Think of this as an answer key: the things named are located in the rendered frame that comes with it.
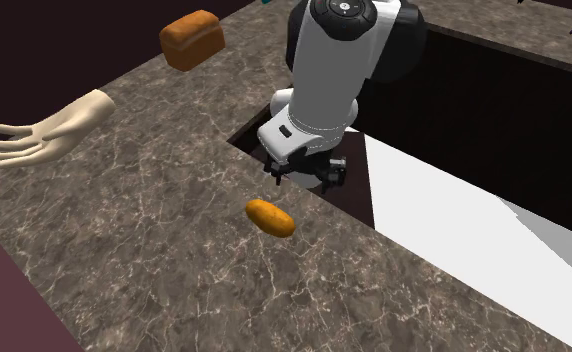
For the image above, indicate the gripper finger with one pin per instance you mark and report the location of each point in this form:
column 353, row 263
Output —
column 275, row 170
column 334, row 173

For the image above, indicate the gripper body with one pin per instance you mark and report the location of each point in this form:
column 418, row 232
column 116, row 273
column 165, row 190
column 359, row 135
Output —
column 309, row 162

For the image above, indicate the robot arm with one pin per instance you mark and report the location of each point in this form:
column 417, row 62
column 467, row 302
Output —
column 325, row 83

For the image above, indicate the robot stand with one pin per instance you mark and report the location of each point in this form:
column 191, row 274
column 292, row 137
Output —
column 356, row 195

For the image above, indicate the orange oval potato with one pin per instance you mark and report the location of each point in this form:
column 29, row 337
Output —
column 270, row 218

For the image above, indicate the brown bread loaf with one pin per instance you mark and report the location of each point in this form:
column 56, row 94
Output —
column 191, row 40

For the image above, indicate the beige hand model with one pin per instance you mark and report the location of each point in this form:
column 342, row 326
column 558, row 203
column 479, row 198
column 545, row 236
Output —
column 52, row 134

